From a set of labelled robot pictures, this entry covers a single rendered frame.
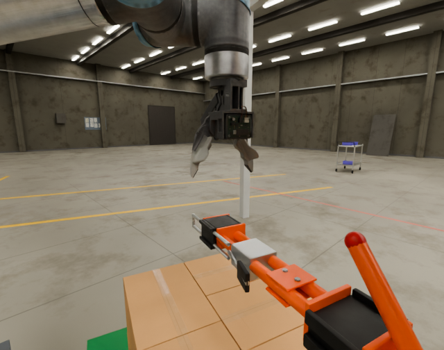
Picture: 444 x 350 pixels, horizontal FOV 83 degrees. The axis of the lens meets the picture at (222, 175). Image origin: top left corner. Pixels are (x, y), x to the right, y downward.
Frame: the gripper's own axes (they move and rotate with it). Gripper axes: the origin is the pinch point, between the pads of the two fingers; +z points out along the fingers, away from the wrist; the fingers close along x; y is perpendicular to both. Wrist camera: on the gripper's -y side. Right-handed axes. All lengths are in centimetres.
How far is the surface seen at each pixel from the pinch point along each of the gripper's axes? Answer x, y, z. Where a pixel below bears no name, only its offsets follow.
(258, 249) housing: 1.1, 13.6, 12.3
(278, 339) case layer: 41, -24, 82
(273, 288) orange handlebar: -2.2, 22.5, 14.0
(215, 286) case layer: 31, -71, 82
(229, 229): 0.5, 3.1, 12.2
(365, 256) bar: 0.5, 34.6, 3.2
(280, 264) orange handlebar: 2.2, 18.8, 13.1
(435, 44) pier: 1391, -615, -381
